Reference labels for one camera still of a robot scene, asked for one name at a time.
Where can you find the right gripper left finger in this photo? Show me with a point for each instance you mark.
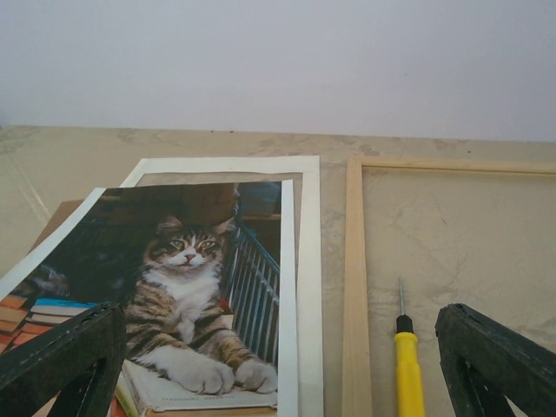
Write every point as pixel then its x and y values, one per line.
pixel 76 364

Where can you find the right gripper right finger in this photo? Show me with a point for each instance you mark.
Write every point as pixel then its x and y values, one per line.
pixel 487 366

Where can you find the yellow handled screwdriver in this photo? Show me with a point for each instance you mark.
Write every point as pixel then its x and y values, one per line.
pixel 409 388

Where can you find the wooden photo frame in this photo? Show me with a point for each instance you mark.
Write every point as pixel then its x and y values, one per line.
pixel 356 370

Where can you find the white mat board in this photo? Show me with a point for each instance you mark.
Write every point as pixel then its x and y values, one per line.
pixel 309 310

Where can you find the brown fibreboard backing panel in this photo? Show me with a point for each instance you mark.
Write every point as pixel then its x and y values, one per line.
pixel 62 222

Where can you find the cat and books photo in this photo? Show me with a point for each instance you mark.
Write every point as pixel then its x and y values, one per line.
pixel 205 276

